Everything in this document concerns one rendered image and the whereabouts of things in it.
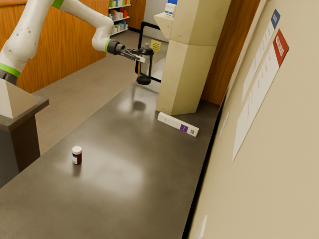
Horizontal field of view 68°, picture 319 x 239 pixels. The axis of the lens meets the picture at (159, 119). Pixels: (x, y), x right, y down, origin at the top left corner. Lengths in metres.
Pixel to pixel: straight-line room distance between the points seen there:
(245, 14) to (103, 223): 1.39
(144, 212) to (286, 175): 0.79
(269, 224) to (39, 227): 0.82
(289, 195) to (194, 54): 1.22
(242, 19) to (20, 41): 1.26
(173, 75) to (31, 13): 0.80
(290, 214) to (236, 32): 1.52
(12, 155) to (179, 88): 1.08
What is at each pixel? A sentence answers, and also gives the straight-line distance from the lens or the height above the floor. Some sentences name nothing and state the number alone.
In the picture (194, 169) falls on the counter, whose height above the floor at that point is 0.94.
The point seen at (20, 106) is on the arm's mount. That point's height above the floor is 0.99.
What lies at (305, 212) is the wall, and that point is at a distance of 0.21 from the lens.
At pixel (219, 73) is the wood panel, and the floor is 1.18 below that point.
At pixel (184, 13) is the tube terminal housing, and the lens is 1.34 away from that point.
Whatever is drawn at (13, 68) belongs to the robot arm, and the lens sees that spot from 1.48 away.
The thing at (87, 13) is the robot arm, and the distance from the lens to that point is 1.71.
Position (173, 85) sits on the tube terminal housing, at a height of 1.15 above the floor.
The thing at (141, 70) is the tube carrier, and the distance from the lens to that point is 1.62.
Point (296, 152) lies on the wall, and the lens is 0.26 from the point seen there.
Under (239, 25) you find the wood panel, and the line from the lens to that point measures 1.68.
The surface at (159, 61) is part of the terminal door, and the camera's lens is 1.79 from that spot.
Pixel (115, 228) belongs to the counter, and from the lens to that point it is 0.95.
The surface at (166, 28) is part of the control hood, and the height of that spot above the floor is 1.46.
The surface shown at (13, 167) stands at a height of 0.55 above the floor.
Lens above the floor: 1.76
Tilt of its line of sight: 33 degrees down
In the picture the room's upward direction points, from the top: 12 degrees clockwise
